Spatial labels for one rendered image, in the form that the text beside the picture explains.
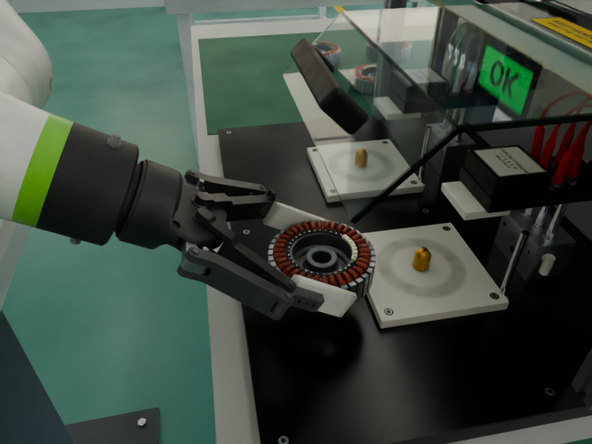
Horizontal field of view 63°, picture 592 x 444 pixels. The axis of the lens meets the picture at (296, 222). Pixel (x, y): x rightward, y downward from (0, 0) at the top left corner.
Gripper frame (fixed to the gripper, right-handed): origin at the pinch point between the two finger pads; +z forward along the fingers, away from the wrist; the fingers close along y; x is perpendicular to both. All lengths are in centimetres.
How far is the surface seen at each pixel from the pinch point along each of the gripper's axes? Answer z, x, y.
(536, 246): 23.0, 11.3, 0.4
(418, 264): 13.6, 2.2, -2.3
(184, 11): -6, -20, -160
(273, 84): 9, -5, -72
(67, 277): -14, -106, -98
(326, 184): 8.5, -1.8, -22.8
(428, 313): 12.9, 0.7, 4.3
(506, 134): 34.8, 16.5, -28.2
